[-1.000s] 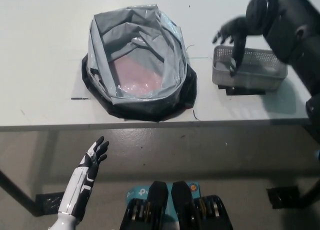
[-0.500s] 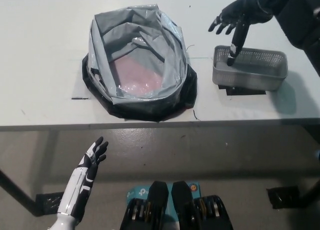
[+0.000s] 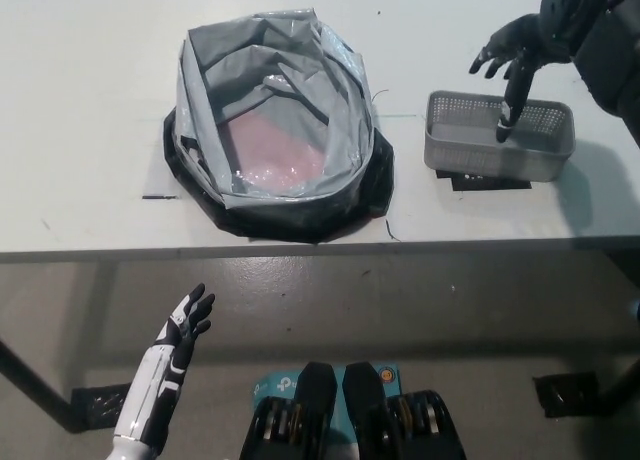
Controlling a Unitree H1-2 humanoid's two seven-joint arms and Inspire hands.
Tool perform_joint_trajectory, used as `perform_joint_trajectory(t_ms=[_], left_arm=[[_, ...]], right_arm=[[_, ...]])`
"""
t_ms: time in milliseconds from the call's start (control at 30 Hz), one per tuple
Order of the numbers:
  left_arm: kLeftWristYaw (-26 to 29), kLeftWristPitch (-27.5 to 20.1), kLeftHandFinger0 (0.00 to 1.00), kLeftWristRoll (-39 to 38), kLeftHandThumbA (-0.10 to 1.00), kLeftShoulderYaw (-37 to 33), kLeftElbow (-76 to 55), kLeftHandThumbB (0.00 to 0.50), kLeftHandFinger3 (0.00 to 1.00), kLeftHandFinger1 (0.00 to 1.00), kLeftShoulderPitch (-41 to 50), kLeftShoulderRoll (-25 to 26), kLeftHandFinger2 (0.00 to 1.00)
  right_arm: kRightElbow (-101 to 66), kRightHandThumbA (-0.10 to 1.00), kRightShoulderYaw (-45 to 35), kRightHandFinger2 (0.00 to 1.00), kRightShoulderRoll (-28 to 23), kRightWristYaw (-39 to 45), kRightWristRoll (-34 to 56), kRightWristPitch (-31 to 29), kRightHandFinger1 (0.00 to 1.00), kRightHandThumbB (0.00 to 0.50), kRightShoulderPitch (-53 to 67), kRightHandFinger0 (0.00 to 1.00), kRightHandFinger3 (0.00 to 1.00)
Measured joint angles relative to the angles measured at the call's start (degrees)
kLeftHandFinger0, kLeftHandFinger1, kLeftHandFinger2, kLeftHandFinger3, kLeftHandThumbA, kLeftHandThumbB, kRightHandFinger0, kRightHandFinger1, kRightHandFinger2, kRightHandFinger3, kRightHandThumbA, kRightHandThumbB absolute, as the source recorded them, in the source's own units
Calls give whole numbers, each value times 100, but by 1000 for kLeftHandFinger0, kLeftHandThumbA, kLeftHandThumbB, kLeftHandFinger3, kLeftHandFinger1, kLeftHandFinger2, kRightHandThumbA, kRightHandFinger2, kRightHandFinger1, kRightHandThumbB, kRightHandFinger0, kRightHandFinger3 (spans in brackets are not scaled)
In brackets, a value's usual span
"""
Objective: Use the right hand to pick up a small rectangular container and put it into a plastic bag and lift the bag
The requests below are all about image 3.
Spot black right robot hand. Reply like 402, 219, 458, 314
468, 14, 546, 144

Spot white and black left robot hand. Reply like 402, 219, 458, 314
112, 282, 216, 444

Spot grey perforated rectangular basket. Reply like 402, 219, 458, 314
423, 90, 576, 183

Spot grey and black plastic bag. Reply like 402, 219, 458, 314
162, 10, 396, 242

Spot pink pad inside bag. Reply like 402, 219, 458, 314
219, 115, 329, 184

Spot black floor tape patch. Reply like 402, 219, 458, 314
532, 373, 601, 420
72, 385, 126, 434

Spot black robot legs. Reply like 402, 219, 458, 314
249, 363, 402, 460

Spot black robot body block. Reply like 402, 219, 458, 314
342, 362, 467, 460
238, 362, 337, 460

